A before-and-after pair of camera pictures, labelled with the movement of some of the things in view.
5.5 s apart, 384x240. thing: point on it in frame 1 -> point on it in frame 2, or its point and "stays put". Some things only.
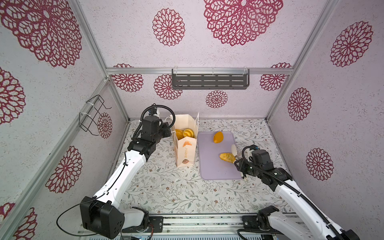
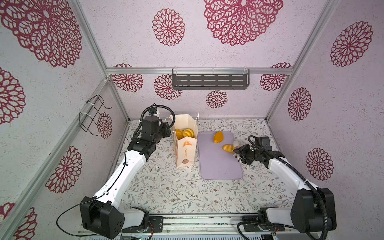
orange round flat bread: [218, 137] stays put
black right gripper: [240, 166] -> [241, 152]
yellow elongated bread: [227, 156] -> [228, 148]
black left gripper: [167, 133] stays put
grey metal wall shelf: [209, 79] stays put
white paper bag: [184, 130] stays put
